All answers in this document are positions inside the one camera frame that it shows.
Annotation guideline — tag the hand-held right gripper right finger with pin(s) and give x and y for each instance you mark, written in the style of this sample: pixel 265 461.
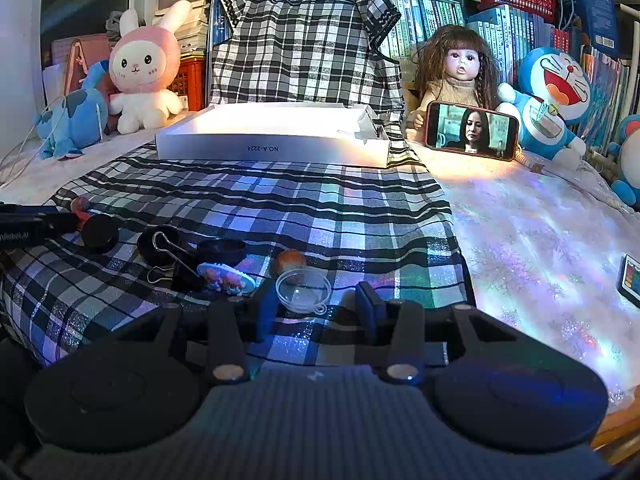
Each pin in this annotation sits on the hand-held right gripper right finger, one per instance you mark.
pixel 367 305

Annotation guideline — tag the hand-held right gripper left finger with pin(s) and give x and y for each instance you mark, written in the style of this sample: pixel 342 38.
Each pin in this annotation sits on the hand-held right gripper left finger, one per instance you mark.
pixel 270 305

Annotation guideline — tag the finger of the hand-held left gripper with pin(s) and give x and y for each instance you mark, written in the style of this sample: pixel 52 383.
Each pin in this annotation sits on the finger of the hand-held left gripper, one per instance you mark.
pixel 35 222

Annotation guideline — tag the red plastic clip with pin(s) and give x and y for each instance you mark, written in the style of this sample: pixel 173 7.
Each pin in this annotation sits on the red plastic clip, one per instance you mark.
pixel 83 221

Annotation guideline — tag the black shallow round lid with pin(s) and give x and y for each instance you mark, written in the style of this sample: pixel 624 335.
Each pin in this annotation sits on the black shallow round lid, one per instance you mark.
pixel 222 252

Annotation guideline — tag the white cardboard box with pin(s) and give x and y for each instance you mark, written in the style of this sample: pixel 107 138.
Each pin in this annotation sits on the white cardboard box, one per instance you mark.
pixel 270 150

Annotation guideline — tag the clear plastic capsule half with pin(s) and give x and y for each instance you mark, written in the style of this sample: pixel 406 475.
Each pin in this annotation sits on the clear plastic capsule half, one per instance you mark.
pixel 302 292

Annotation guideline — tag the small brown ball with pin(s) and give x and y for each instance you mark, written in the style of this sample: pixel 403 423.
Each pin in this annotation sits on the small brown ball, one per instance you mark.
pixel 80 204

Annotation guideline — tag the orange brown ball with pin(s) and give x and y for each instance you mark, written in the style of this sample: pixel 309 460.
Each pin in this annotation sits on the orange brown ball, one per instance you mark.
pixel 291 261

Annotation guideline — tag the blue pink plastic toy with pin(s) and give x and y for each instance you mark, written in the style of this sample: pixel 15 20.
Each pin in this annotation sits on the blue pink plastic toy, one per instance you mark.
pixel 225 277

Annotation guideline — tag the thick black round cap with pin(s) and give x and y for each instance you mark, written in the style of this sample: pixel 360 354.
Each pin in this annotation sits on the thick black round cap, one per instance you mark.
pixel 100 235

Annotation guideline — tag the black white plaid blanket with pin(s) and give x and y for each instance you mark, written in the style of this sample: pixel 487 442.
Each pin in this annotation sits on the black white plaid blanket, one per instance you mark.
pixel 300 210

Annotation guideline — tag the blue animal plush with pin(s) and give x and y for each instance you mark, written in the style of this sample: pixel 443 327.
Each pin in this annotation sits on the blue animal plush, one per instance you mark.
pixel 75 115

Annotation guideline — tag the pink bag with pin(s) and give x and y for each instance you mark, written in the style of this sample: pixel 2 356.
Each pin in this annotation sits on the pink bag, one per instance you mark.
pixel 87 52

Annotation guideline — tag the pink rabbit plush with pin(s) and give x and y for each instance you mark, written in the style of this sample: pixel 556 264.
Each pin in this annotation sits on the pink rabbit plush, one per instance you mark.
pixel 142 65

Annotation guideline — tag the red-cased smartphone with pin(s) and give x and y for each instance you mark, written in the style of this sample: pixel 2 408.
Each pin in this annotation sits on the red-cased smartphone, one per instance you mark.
pixel 470 130

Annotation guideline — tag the red plastic crate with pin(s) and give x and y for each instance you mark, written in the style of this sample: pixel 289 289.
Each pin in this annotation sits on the red plastic crate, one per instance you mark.
pixel 190 82

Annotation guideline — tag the stack of white books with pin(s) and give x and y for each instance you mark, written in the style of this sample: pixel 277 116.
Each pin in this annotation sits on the stack of white books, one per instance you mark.
pixel 192 25

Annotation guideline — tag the brown-haired baby doll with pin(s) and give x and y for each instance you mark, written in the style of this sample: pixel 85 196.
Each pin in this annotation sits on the brown-haired baby doll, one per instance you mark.
pixel 462 67

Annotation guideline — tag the small black colourful device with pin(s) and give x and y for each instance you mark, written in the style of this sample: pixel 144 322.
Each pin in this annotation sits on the small black colourful device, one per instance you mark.
pixel 631 280

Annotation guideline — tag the wooden board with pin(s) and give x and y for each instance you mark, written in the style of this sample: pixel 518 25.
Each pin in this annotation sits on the wooden board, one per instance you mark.
pixel 620 425

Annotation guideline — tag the large blue cat plush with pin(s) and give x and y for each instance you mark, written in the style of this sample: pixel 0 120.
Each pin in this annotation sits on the large blue cat plush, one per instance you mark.
pixel 547 85

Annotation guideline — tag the row of green-spined books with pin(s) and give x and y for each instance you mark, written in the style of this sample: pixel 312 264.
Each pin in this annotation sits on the row of green-spined books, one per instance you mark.
pixel 425 25

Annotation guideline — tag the small blue cat plush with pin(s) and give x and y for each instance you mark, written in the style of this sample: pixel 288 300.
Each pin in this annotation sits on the small blue cat plush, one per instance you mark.
pixel 627 160

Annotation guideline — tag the row of blue-spined books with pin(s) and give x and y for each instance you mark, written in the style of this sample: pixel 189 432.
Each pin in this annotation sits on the row of blue-spined books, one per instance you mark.
pixel 515 35

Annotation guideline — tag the row of thin mixed books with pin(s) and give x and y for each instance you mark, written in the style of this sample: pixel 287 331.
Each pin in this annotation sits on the row of thin mixed books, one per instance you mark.
pixel 607 90

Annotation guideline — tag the blue cardboard box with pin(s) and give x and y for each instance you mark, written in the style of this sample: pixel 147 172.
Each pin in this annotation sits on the blue cardboard box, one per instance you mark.
pixel 592 10

